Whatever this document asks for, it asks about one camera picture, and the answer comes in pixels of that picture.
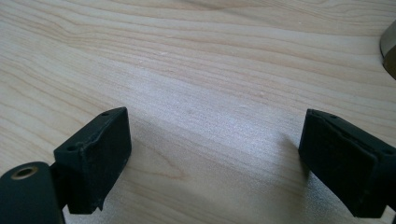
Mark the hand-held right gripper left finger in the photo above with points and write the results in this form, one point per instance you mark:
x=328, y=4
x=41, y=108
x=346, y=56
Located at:
x=99, y=161

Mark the steel cup with brown base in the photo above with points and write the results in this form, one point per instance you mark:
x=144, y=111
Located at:
x=389, y=46

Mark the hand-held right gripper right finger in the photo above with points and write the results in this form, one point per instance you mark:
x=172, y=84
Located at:
x=342, y=161

